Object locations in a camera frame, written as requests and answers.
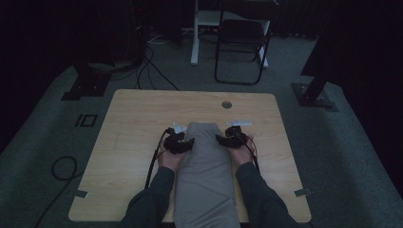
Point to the grey pants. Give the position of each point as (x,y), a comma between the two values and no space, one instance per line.
(206,177)

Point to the white desk frame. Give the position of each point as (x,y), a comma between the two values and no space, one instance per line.
(195,41)

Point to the grey table grommet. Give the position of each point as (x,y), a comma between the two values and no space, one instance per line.
(226,104)

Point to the black stand base plate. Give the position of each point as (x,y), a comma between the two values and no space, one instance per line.
(88,87)

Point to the person's left hand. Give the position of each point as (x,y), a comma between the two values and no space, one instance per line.
(170,160)

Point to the black post with base plate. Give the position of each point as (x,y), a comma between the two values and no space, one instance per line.
(312,96)

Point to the person's right hand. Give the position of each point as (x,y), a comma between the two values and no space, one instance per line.
(241,155)

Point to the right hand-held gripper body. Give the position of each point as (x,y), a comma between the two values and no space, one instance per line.
(236,139)

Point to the grey round stand base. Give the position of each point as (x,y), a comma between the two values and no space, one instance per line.
(107,66)

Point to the grey tape strip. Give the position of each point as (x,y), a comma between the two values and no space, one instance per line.
(302,192)
(80,193)

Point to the black folding chair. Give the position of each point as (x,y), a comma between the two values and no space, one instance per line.
(242,33)

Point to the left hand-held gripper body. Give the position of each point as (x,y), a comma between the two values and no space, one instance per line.
(175,142)

